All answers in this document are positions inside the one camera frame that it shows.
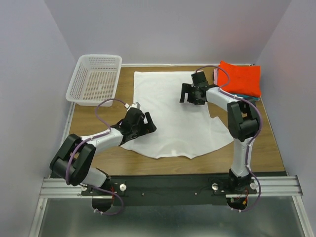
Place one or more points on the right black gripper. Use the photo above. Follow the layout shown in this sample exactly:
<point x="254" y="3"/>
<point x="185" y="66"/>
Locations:
<point x="187" y="88"/>

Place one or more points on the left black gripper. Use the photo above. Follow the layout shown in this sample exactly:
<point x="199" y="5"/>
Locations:
<point x="147" y="128"/>

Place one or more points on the white t shirt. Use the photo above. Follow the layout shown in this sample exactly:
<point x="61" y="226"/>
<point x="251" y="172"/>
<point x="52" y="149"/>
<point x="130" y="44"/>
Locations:
<point x="183" y="129"/>

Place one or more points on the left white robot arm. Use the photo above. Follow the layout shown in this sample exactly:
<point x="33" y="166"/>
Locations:
<point x="73" y="160"/>

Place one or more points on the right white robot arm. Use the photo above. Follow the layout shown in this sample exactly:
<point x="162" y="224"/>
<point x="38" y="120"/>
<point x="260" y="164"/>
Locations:
<point x="244" y="124"/>

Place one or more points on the orange folded t shirt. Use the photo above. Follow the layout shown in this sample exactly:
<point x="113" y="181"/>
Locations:
<point x="244" y="80"/>

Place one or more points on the teal folded t shirt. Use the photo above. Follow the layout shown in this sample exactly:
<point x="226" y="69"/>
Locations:
<point x="247" y="96"/>

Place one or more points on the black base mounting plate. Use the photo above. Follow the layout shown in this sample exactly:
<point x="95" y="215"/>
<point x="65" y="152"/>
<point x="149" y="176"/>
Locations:
<point x="134" y="199"/>

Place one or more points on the white plastic laundry basket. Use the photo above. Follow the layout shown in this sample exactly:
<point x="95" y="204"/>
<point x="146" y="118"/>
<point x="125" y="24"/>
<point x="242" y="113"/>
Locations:
<point x="95" y="79"/>

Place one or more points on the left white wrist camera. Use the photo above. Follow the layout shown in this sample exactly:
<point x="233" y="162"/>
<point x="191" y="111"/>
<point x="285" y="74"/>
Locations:
<point x="133" y="105"/>

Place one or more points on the left aluminium side rail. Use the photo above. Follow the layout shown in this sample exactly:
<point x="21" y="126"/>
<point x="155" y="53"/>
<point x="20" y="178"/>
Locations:
<point x="68" y="123"/>

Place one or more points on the aluminium frame rail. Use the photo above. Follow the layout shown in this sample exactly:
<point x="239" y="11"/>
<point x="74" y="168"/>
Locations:
<point x="275" y="186"/>

